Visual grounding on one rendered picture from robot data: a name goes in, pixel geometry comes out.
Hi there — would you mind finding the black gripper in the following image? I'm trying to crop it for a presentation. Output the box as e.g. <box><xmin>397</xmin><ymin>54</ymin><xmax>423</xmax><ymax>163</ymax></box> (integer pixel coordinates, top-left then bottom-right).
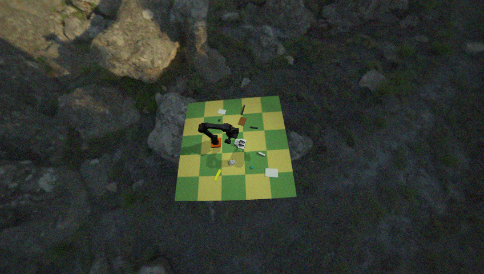
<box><xmin>224</xmin><ymin>133</ymin><xmax>232</xmax><ymax>144</ymax></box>

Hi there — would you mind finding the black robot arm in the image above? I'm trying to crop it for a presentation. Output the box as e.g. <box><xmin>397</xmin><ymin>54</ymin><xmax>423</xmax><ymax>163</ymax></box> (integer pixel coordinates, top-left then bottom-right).
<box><xmin>198</xmin><ymin>122</ymin><xmax>239</xmax><ymax>145</ymax></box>

